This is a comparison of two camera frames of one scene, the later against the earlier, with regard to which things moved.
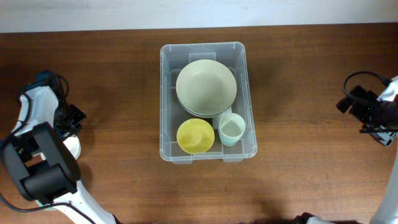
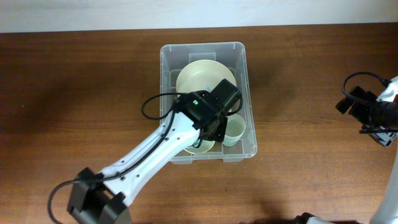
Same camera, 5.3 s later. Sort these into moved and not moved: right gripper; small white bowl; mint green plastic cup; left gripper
Moved: left gripper; small white bowl
Not moved: right gripper; mint green plastic cup
